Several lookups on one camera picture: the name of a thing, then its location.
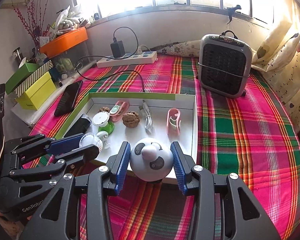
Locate small metal cylinder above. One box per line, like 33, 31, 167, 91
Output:
12, 47, 23, 62

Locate white panda-face gadget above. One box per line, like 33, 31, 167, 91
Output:
129, 138, 174, 182

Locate black charging cable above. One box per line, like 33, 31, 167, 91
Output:
75, 27, 145, 93

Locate black charger plug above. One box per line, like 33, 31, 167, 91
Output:
110, 40, 125, 59

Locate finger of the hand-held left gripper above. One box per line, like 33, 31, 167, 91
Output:
11, 133, 85, 157
9, 144, 100, 181

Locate yellow-green cardboard box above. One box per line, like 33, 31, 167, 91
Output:
16, 71, 57, 111

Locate black smartphone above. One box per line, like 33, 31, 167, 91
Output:
54, 80, 83, 117

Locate floral pillow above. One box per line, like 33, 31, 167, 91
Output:
151, 40, 202, 57

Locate white USB cable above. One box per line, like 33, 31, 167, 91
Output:
139, 100, 155, 133

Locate white disc green base stand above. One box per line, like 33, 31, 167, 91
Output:
92, 112, 115, 135

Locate cream heart-print curtain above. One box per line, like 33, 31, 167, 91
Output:
251, 0, 300, 130

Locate green white cardboard box tray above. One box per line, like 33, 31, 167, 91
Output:
55, 92, 198, 184

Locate white power strip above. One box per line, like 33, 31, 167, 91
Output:
97, 51, 157, 68

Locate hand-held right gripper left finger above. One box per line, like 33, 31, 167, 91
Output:
19, 141, 131, 240

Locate pink clip with mint piece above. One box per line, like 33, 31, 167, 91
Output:
109, 100, 130, 122

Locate striped cardboard box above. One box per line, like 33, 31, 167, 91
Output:
14, 60, 54, 97

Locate red flower branches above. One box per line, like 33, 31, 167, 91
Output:
12, 0, 53, 48

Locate orange box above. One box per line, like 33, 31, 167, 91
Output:
39, 27, 88, 57

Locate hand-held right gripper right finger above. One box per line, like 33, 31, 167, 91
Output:
170, 141, 282, 240

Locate clear plastic storage bin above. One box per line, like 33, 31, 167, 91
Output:
49, 41, 89, 79

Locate grey black space heater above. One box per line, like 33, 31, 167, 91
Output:
198, 31, 253, 98

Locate pink green plaid cloth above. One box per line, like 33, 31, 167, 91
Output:
22, 55, 300, 240

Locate black rectangular device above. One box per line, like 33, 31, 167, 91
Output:
64, 114, 92, 138

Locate small clear plastic jar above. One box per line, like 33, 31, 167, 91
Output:
79, 134, 103, 150

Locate green box lid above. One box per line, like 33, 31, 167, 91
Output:
5, 62, 40, 94

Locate white gloves and bags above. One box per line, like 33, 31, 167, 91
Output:
54, 5, 87, 30

